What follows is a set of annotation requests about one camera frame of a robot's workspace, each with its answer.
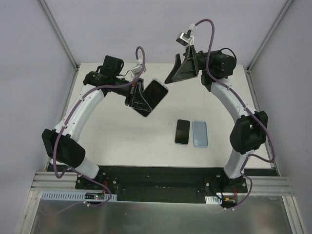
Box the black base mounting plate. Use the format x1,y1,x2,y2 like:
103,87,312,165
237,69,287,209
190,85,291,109
75,165,253,202

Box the aluminium extrusion rail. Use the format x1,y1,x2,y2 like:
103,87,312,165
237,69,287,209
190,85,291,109
251,176,294,196
31,170,81,190

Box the left white cable duct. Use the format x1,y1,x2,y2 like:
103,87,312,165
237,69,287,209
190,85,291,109
41,191,117,202

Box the right aluminium frame post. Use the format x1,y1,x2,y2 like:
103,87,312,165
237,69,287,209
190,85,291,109
246,0,295,73

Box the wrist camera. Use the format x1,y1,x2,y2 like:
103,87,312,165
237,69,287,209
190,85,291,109
176,30,194,47
130,61,146,79

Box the right aluminium extrusion rail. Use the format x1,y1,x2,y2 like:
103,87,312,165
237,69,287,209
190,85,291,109
251,176,294,196

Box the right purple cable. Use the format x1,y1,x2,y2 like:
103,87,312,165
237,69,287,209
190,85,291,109
192,19,276,176

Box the aluminium frame post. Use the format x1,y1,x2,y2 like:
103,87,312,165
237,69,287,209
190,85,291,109
246,0,295,73
38,0,79,71

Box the white cable duct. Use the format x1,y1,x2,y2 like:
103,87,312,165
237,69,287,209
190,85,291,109
205,196,222,205
41,191,117,202

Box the left aluminium frame post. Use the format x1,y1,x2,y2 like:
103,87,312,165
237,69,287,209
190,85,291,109
38,0,79,71

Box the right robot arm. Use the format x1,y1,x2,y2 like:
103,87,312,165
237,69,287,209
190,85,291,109
165,46,268,187

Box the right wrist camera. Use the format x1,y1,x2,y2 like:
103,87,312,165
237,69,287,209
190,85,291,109
176,30,194,47

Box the right white cable duct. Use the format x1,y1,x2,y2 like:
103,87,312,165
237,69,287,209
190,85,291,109
205,196,222,205

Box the light blue phone case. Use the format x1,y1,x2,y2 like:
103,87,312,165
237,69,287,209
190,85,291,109
193,121,208,148

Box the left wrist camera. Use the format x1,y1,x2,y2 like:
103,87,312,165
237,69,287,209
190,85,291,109
130,61,146,79

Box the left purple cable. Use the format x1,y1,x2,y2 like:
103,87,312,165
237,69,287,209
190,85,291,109
53,46,147,179

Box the purple cable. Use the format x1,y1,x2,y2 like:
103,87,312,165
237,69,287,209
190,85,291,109
192,19,276,176
53,46,147,179

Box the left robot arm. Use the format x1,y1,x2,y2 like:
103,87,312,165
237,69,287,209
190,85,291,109
42,56,154,182

